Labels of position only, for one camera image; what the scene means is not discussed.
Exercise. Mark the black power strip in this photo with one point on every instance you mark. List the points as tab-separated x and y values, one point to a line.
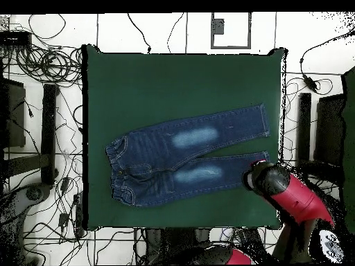
251	238

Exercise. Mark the blue denim jeans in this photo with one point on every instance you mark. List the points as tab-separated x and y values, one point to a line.
155	155

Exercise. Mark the flat black electronics box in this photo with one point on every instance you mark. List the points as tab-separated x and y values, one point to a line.
15	38

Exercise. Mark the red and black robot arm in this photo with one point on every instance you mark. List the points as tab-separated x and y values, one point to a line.
294	194

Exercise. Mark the black wheeled stand base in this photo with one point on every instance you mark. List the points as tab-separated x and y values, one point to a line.
33	193

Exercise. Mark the small grey box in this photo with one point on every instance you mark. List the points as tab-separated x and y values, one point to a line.
217	26

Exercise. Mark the black power adapter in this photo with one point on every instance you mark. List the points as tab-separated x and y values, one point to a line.
310	83

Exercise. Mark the grey rectangular frame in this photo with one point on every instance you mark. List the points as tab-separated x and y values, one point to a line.
230	47

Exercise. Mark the hanging dark green cloth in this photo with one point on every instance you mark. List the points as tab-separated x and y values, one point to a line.
349	138

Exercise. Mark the large black box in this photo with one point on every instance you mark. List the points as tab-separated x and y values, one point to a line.
330	130
14	116

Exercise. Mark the dark green table cloth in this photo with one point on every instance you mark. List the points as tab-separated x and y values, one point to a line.
180	83

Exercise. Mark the small black plug adapter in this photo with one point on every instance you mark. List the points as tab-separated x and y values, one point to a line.
63	219
65	184

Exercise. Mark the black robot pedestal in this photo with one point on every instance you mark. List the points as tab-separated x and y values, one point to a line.
166	238

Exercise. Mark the black stand bar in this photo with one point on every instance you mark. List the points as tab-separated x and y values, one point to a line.
303	124
50	124

